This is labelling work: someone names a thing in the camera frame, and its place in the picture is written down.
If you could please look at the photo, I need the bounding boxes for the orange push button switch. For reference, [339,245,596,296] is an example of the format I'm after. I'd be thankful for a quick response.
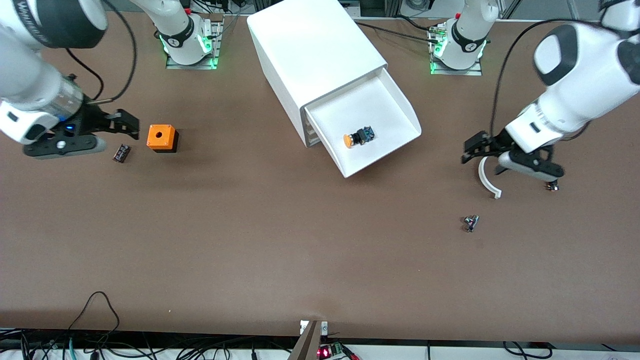
[343,126,376,149]

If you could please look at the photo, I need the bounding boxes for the white curved plastic arc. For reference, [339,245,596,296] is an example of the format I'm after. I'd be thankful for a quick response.
[478,156,502,200]

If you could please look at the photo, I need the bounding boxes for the orange box with hole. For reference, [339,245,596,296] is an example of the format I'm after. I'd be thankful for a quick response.
[146,124,179,153]

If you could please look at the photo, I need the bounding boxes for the circuit board with red light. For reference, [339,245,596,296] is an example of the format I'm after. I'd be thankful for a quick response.
[317,342,347,360]

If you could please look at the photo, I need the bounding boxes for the short black arm cable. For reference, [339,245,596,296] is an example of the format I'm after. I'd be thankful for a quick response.
[64,47,105,101]

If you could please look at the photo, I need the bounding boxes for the long black arm cable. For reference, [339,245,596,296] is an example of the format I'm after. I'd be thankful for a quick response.
[92,0,138,103]

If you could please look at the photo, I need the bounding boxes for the black cable behind cabinet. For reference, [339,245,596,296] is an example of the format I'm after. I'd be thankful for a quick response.
[350,20,443,46]

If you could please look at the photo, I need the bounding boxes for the thin black looped cable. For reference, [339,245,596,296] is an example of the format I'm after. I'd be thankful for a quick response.
[65,291,122,346]

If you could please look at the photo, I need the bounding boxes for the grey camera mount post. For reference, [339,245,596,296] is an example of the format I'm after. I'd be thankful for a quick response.
[287,320,329,360]

